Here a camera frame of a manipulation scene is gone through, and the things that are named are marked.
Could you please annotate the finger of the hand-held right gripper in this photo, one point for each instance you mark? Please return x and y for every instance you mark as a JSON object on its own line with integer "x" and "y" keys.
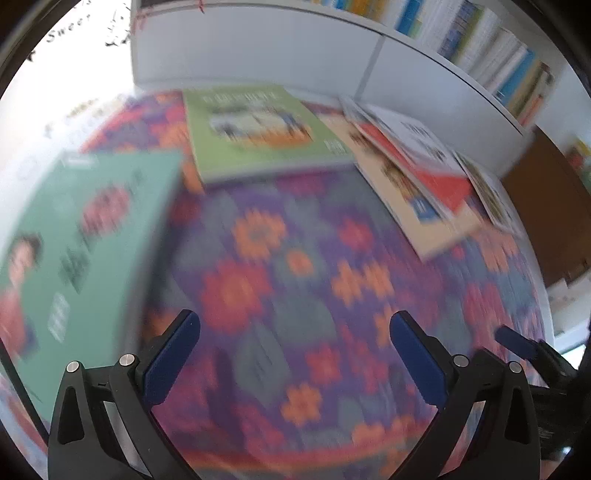
{"x": 517, "y": 344}

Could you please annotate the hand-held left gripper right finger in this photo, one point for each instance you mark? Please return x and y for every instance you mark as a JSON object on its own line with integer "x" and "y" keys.
{"x": 418, "y": 360}

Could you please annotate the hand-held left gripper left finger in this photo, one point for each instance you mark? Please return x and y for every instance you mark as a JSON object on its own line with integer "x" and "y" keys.
{"x": 173, "y": 355}

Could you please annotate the green book with child figure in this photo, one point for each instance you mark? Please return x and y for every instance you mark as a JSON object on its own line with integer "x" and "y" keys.
{"x": 92, "y": 258}

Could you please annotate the beige illustrated book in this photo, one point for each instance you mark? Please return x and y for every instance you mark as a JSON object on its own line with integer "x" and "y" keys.
{"x": 406, "y": 205}

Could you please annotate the red and white book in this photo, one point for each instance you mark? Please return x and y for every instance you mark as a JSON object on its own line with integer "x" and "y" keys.
{"x": 441, "y": 187}

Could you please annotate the white book with black characters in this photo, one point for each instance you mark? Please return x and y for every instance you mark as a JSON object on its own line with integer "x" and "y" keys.
{"x": 411, "y": 131}

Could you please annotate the row of white blue books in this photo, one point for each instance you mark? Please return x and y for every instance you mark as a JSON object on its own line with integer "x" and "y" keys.
{"x": 498, "y": 60}

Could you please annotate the floral blanket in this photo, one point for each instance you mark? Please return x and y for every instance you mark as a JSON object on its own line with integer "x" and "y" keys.
{"x": 300, "y": 286}

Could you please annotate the brown wooden cabinet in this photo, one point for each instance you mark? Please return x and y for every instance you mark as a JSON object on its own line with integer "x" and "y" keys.
{"x": 545, "y": 207}

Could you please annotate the small thin white picture book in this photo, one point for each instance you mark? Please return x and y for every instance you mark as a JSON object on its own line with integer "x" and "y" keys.
{"x": 491, "y": 196}

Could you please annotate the light green book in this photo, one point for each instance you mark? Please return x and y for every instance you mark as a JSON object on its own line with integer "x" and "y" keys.
{"x": 258, "y": 147}

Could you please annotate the white bookshelf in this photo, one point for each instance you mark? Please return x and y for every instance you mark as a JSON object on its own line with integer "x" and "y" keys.
{"x": 258, "y": 50}

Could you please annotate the bear on swing wall decal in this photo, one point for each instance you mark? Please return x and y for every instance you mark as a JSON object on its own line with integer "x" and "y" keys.
{"x": 117, "y": 27}

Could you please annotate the black lettering wall decal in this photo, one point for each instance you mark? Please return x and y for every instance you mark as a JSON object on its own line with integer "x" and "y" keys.
{"x": 69, "y": 27}

